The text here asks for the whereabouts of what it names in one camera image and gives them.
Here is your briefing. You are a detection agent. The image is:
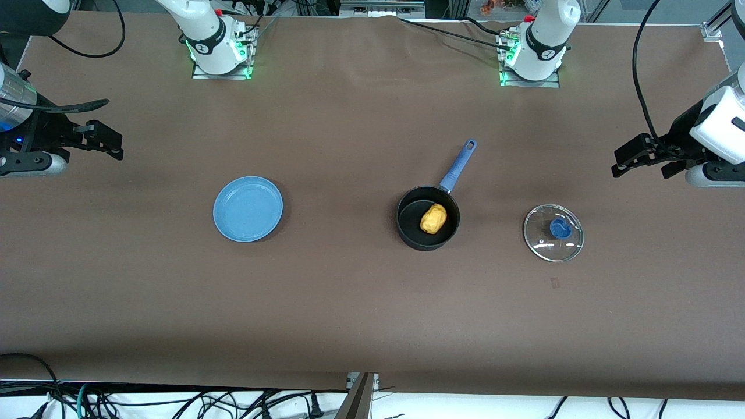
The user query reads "glass lid with blue knob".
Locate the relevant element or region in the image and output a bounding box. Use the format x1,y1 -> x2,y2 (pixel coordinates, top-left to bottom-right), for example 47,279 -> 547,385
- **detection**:
523,204 -> 585,262

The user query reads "yellow potato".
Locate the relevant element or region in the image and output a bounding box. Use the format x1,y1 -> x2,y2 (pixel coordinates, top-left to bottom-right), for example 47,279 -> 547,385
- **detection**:
420,203 -> 448,235

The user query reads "blue round plate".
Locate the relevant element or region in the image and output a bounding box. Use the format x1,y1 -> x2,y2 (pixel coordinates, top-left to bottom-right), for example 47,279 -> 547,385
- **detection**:
212,176 -> 284,243

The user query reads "brown table cover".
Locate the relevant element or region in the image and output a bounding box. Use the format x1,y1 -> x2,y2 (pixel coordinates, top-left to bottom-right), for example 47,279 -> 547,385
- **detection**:
0,12 -> 745,402

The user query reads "aluminium profile beam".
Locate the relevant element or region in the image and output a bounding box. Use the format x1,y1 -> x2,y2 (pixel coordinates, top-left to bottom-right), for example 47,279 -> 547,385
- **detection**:
335,372 -> 379,419

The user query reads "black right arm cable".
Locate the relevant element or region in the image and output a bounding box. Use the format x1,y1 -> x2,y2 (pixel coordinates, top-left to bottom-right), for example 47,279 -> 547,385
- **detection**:
0,0 -> 126,117

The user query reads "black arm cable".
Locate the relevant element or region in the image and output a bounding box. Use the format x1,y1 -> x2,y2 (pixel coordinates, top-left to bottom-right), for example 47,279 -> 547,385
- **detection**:
632,0 -> 682,153
0,0 -> 126,117

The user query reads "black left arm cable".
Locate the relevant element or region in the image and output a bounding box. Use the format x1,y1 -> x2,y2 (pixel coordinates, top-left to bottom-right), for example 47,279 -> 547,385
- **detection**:
632,0 -> 682,153

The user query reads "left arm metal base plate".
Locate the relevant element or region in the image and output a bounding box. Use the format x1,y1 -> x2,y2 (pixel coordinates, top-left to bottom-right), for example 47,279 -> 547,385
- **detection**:
499,32 -> 560,88

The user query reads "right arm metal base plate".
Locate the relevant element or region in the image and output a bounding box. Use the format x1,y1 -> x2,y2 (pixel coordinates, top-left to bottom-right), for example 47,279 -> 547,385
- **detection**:
192,23 -> 257,80

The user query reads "black cable on table cover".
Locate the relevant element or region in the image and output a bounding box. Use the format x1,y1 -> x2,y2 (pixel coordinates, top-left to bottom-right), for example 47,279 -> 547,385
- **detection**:
399,16 -> 519,50

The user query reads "black looping floor cable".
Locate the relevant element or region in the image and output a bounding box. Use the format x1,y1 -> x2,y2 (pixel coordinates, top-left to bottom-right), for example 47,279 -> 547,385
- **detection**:
0,352 -> 66,419

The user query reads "black pot with blue handle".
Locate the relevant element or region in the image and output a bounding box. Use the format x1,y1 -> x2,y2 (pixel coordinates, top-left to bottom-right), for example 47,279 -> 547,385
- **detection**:
397,139 -> 478,252

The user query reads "silver metal rail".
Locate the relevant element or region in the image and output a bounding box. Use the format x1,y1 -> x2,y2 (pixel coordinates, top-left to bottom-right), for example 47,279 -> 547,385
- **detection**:
340,0 -> 425,17

